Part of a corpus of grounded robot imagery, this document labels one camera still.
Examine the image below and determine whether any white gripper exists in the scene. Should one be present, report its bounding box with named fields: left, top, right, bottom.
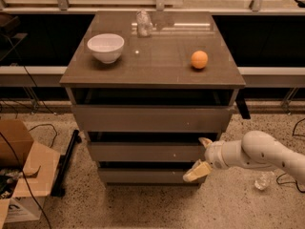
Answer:
left=183, top=137, right=229, bottom=182

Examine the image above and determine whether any grey drawer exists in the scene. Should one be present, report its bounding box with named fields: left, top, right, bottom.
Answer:
left=88, top=142, right=205, bottom=162
left=98, top=168, right=206, bottom=185
left=71, top=105, right=233, bottom=133

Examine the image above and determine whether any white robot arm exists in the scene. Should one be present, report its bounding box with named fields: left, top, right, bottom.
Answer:
left=183, top=131, right=305, bottom=185

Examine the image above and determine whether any grey drawer cabinet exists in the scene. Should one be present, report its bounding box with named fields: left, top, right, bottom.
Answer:
left=60, top=11, right=245, bottom=173

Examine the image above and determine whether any grey bottom drawer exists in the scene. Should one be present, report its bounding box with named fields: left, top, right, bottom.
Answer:
left=98, top=168, right=206, bottom=185

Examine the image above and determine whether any grey top drawer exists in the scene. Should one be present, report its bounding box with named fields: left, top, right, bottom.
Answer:
left=71, top=105, right=233, bottom=133

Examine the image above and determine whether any clear glass on floor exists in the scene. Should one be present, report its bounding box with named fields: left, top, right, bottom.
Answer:
left=254, top=172, right=275, bottom=191

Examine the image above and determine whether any orange fruit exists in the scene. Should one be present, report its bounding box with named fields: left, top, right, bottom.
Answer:
left=191, top=51, right=208, bottom=70

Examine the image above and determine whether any white ceramic bowl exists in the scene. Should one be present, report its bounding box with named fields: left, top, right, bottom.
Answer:
left=87, top=33, right=125, bottom=64

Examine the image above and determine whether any black tripod bar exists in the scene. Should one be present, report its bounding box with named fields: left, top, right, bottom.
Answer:
left=51, top=130, right=82, bottom=197

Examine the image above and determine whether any brown cardboard box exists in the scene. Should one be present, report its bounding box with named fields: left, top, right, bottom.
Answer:
left=0, top=119, right=60, bottom=228

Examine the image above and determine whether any metal window railing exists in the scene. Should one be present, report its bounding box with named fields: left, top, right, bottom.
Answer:
left=0, top=0, right=305, bottom=15

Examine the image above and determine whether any black floor cable right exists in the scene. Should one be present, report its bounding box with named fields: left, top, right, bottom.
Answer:
left=275, top=117, right=305, bottom=194

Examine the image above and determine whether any black floor cable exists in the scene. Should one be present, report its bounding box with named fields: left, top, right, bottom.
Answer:
left=275, top=117, right=305, bottom=194
left=0, top=35, right=59, bottom=229

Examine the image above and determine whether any black floor cable left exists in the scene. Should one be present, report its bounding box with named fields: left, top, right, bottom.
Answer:
left=0, top=35, right=59, bottom=229

